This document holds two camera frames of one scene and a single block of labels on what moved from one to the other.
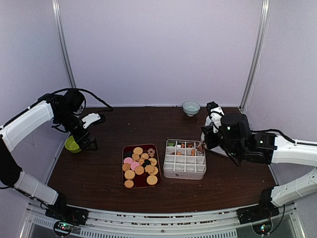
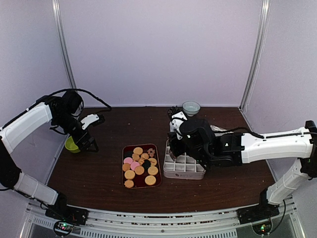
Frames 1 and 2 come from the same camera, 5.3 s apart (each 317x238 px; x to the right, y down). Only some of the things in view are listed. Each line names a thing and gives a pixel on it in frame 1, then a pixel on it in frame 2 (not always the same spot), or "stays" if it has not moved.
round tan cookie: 129,174 stays
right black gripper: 210,144 -> 176,151
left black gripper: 83,145 stays
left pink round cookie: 128,160 stays
